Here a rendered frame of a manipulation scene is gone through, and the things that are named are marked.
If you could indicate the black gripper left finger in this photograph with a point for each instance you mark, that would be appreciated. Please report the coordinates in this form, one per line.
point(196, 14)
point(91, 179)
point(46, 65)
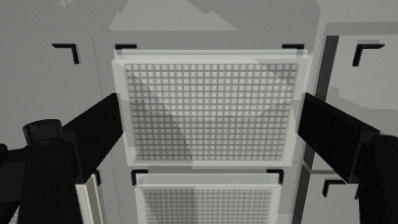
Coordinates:
point(43, 170)

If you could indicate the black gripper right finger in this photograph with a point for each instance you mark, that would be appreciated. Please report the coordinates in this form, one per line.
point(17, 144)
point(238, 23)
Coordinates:
point(358, 153)

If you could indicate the grey flat deck plate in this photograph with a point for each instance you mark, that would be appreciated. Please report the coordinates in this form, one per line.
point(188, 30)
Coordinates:
point(199, 18)

